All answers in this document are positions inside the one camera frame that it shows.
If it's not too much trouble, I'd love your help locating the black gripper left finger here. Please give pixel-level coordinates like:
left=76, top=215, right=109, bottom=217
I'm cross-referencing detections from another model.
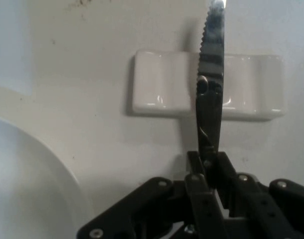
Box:
left=76, top=150, right=228, bottom=239

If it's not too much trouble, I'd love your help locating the steel serrated table knife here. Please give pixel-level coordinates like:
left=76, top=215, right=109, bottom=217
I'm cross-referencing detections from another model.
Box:
left=195, top=0, right=228, bottom=166

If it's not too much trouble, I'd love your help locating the white ceramic plate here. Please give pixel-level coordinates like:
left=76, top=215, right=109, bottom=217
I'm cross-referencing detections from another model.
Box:
left=0, top=85, right=91, bottom=239

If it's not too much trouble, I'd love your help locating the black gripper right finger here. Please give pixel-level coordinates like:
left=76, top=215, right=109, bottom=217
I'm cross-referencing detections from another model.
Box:
left=213, top=151, right=304, bottom=239

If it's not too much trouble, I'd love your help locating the large white ceramic cutlery rest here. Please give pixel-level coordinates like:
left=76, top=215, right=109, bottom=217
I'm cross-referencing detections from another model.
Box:
left=126, top=49, right=285, bottom=122

